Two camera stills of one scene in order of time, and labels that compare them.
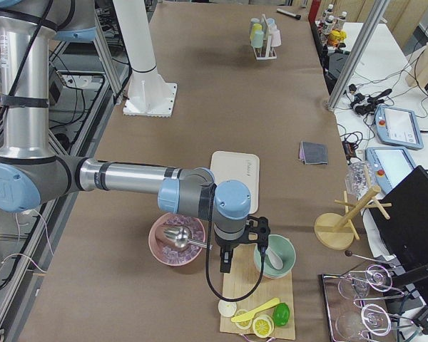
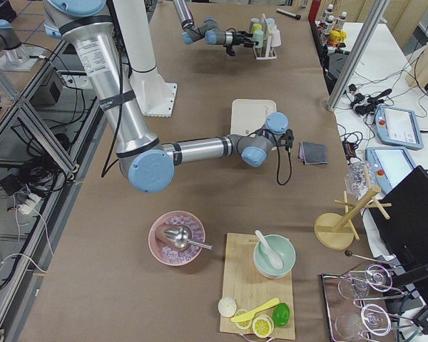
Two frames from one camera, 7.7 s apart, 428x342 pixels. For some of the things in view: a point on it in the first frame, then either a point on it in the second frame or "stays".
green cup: x=257 y=40 stays
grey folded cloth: x=313 y=152 stays
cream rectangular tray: x=240 y=166 -> x=248 y=115
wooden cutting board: x=257 y=296 stays
